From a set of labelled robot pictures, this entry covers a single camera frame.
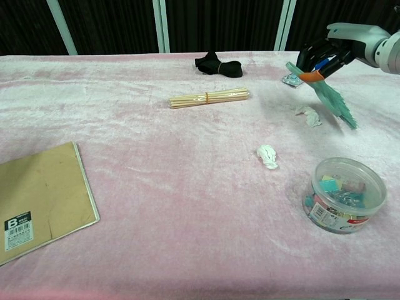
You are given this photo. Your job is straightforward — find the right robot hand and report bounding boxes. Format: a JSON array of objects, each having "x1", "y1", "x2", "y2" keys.
[{"x1": 294, "y1": 22, "x2": 392, "y2": 84}]

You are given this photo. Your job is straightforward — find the small teal broom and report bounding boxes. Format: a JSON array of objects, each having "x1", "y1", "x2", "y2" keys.
[{"x1": 284, "y1": 61, "x2": 359, "y2": 131}]

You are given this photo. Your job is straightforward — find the white paper ball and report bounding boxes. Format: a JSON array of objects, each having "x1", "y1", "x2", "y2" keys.
[
  {"x1": 256, "y1": 144, "x2": 280, "y2": 171},
  {"x1": 294, "y1": 104, "x2": 323, "y2": 128}
]

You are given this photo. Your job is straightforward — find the blue white toothpaste tube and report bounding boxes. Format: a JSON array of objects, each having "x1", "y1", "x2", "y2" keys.
[{"x1": 281, "y1": 57, "x2": 329, "y2": 89}]

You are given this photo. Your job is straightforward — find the bundle of wooden sticks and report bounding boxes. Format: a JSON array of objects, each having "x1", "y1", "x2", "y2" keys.
[{"x1": 169, "y1": 87, "x2": 251, "y2": 111}]

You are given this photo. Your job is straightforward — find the clear jar of binder clips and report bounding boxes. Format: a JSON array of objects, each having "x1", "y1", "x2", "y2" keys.
[{"x1": 301, "y1": 156, "x2": 389, "y2": 235}]

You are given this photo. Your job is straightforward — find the pink plush table cloth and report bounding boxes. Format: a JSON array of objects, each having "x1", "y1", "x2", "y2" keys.
[{"x1": 0, "y1": 51, "x2": 400, "y2": 300}]

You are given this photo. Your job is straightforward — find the black curtain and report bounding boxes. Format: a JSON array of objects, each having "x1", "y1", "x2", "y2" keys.
[{"x1": 0, "y1": 0, "x2": 400, "y2": 57}]

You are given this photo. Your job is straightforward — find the brown kraft notebook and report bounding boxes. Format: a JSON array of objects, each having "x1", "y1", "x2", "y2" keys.
[{"x1": 0, "y1": 141, "x2": 101, "y2": 268}]

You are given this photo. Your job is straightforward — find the white frame post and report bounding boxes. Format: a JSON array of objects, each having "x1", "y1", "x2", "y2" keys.
[
  {"x1": 152, "y1": 0, "x2": 171, "y2": 54},
  {"x1": 274, "y1": 0, "x2": 297, "y2": 52},
  {"x1": 46, "y1": 0, "x2": 79, "y2": 56}
]

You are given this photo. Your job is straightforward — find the black folded strap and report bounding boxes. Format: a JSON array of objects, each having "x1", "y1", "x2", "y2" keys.
[{"x1": 194, "y1": 50, "x2": 244, "y2": 79}]

